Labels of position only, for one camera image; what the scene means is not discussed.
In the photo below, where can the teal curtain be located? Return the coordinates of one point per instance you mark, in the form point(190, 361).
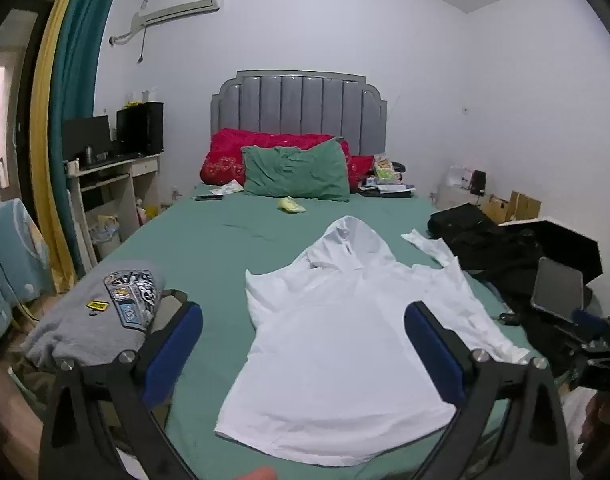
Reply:
point(77, 85)

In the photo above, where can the green snack bag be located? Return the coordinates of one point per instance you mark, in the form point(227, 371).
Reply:
point(385, 169)

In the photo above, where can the bin with plastic bag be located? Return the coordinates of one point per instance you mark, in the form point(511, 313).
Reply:
point(106, 237)

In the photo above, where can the black clothes pile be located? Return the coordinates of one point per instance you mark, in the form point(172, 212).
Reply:
point(485, 245)

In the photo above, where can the cardboard boxes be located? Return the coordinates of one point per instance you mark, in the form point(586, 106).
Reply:
point(520, 207)

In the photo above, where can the white hoodie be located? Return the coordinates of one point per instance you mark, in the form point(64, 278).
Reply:
point(335, 350)

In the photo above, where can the small black device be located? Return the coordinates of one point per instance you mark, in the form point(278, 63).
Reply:
point(510, 318)

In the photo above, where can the white air conditioner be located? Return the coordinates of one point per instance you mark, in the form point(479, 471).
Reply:
point(177, 5)

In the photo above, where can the black computer tower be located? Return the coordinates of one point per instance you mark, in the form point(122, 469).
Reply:
point(140, 130)

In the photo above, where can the white computer desk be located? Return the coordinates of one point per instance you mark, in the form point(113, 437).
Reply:
point(145, 180)

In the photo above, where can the yellow small cloth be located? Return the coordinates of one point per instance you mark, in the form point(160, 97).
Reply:
point(291, 205)

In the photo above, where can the grey folded patch sweatshirt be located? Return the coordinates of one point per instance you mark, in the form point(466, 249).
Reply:
point(70, 325)

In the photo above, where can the small black speaker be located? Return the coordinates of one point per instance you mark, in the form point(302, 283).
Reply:
point(479, 182)

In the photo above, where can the person's right hand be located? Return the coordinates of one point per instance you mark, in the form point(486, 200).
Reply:
point(605, 425)

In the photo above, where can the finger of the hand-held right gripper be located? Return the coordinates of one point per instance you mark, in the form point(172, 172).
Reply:
point(587, 322)

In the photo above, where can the green pillow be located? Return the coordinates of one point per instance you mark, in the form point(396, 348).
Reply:
point(295, 170)

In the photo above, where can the white paper sheet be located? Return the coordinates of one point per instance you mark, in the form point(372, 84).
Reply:
point(227, 188)

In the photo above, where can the white bedside table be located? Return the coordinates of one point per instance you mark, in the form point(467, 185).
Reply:
point(455, 190)

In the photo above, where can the black remote control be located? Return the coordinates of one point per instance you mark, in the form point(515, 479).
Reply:
point(209, 197)

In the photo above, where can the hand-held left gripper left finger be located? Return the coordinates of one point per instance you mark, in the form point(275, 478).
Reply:
point(177, 340)

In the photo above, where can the yellow curtain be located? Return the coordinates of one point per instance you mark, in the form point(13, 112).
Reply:
point(42, 110)

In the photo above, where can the black flat board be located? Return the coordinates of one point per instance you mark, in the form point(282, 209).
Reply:
point(570, 245)

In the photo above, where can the white air conditioner pipe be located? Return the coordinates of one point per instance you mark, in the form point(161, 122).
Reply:
point(135, 25)

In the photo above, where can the blue printed cloth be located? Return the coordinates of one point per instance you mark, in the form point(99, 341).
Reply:
point(15, 260)

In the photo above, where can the black computer monitor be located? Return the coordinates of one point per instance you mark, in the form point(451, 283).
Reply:
point(87, 137)

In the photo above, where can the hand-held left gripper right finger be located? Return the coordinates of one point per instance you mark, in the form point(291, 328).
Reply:
point(430, 345)

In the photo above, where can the grey padded headboard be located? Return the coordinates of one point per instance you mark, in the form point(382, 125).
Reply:
point(295, 105)

